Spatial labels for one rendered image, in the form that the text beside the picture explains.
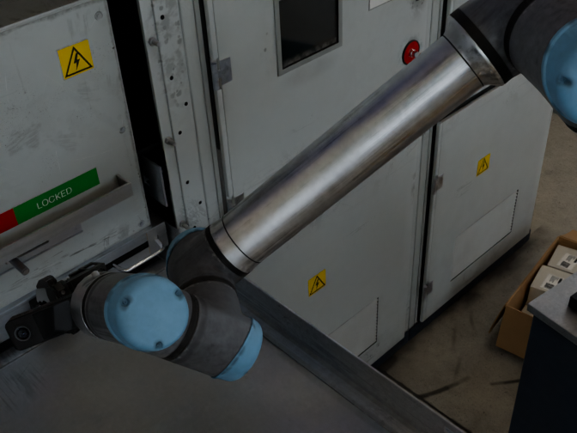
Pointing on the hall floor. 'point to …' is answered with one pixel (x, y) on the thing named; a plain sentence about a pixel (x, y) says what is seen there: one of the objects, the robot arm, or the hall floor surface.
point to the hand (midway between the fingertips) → (39, 301)
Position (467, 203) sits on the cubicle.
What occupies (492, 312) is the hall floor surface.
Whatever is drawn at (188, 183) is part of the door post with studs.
